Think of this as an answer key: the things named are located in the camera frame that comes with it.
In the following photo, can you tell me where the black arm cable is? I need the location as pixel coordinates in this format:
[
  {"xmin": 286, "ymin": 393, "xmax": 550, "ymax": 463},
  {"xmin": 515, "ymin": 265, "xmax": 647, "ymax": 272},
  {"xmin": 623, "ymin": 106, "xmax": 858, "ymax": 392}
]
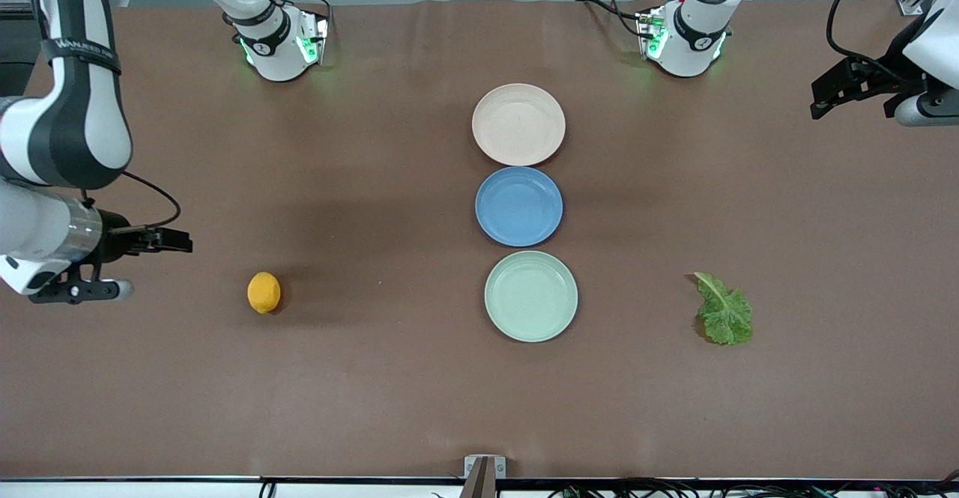
[
  {"xmin": 826, "ymin": 0, "xmax": 912, "ymax": 84},
  {"xmin": 81, "ymin": 171, "xmax": 183, "ymax": 231}
]

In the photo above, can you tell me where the brown table cover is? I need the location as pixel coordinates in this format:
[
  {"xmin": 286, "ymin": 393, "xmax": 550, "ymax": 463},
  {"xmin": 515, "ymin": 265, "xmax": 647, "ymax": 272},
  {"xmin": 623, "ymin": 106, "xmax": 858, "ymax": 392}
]
[{"xmin": 0, "ymin": 0, "xmax": 959, "ymax": 480}]

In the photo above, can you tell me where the yellow lemon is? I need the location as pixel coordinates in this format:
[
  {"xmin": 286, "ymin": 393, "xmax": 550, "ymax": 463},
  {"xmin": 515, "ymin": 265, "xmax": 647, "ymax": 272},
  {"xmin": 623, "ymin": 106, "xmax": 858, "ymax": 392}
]
[{"xmin": 247, "ymin": 272, "xmax": 282, "ymax": 315}]

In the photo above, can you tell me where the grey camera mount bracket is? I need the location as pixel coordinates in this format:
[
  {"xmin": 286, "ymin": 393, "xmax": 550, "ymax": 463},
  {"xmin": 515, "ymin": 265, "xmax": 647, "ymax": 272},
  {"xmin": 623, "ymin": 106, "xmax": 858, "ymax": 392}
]
[{"xmin": 459, "ymin": 455, "xmax": 507, "ymax": 498}]

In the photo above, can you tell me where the pale green round plate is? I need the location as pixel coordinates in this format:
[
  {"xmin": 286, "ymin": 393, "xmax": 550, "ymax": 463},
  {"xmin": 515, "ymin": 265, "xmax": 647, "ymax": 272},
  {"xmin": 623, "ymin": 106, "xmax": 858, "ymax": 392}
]
[{"xmin": 484, "ymin": 250, "xmax": 579, "ymax": 344}]

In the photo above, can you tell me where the black left base cable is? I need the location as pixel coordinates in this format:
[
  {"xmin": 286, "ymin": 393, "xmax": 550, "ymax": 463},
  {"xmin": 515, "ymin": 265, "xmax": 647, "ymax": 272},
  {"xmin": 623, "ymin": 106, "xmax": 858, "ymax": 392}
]
[{"xmin": 575, "ymin": 0, "xmax": 647, "ymax": 40}]

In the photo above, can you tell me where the blue round plate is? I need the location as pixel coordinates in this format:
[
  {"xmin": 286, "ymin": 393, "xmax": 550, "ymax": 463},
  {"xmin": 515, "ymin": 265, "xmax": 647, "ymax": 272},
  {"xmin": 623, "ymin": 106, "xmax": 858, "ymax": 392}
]
[{"xmin": 474, "ymin": 166, "xmax": 564, "ymax": 248}]

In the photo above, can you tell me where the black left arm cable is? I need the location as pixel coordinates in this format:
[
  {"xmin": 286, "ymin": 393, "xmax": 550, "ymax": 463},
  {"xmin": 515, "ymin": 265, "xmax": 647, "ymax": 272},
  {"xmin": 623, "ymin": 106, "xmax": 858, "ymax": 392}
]
[{"xmin": 826, "ymin": 0, "xmax": 912, "ymax": 84}]

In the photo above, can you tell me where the beige round plate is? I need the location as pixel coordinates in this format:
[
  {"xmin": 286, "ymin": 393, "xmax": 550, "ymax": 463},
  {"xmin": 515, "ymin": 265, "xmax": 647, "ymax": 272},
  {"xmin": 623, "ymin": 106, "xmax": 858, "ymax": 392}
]
[{"xmin": 471, "ymin": 82, "xmax": 567, "ymax": 168}]

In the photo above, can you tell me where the green lettuce leaf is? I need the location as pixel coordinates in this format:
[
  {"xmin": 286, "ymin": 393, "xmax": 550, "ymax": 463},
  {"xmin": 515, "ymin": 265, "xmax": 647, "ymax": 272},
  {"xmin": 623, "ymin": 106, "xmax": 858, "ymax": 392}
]
[{"xmin": 693, "ymin": 272, "xmax": 754, "ymax": 347}]

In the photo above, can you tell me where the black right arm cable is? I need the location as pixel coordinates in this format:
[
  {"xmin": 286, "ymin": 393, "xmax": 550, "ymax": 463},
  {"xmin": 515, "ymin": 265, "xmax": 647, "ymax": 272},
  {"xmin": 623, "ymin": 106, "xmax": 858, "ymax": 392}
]
[{"xmin": 81, "ymin": 171, "xmax": 183, "ymax": 231}]

